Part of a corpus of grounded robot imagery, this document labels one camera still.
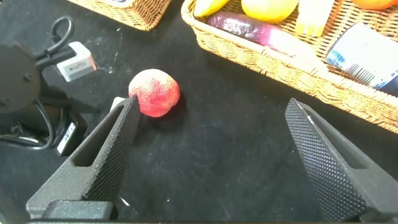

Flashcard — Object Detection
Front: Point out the orange fruit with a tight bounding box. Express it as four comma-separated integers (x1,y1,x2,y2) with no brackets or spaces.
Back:
351,0,398,11

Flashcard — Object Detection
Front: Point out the yellow pear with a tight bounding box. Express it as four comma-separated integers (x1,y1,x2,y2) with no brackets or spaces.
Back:
241,0,300,24

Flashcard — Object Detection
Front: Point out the purple eggplant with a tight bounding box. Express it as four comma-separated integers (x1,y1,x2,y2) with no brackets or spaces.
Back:
206,11,315,58

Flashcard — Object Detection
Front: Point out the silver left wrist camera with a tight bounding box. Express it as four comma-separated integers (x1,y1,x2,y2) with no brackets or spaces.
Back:
57,41,98,83

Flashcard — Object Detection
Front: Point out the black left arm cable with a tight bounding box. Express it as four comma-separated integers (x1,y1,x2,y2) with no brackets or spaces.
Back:
0,99,57,151

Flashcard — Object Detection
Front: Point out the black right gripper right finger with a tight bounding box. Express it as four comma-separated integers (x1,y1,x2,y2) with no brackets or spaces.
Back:
285,98,398,223

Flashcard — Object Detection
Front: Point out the red peach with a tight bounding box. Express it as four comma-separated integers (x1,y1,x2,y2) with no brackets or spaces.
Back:
128,68,181,118

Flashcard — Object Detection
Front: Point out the wicker basket with household items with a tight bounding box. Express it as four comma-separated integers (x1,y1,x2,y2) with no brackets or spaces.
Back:
67,0,172,32

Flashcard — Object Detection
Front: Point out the black left camera cable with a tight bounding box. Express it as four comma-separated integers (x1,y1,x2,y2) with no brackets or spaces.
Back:
34,15,75,62

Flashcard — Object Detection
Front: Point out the wicker basket with food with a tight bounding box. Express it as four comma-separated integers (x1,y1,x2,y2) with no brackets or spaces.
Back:
181,0,398,134

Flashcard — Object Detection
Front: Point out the small jar with blue lid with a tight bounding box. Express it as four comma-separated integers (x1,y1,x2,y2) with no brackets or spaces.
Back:
325,22,398,97

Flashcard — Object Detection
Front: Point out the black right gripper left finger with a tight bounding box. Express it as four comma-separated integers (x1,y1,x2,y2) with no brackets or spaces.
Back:
26,95,141,220

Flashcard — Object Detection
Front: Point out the yellow banana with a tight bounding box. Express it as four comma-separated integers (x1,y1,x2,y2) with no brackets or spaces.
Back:
193,0,231,18

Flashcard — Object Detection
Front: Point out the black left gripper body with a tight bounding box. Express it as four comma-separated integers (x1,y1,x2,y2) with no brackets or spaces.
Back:
42,105,90,156

